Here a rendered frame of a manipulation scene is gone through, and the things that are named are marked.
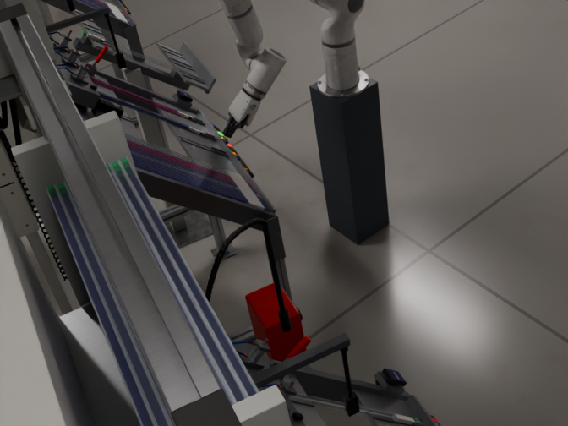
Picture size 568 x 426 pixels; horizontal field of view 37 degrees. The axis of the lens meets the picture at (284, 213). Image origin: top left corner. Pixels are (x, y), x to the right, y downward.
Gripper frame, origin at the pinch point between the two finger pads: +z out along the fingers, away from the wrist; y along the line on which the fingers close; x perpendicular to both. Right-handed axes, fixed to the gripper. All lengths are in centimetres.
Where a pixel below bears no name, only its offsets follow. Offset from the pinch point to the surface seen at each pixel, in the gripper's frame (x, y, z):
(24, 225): 73, -49, 28
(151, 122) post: 2, 46, 24
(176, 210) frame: -13, 21, 45
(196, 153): 18.8, -18.5, 4.9
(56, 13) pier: -28, 269, 58
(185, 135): 18.2, -6.5, 4.9
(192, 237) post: -39, 39, 63
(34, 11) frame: 91, -39, -22
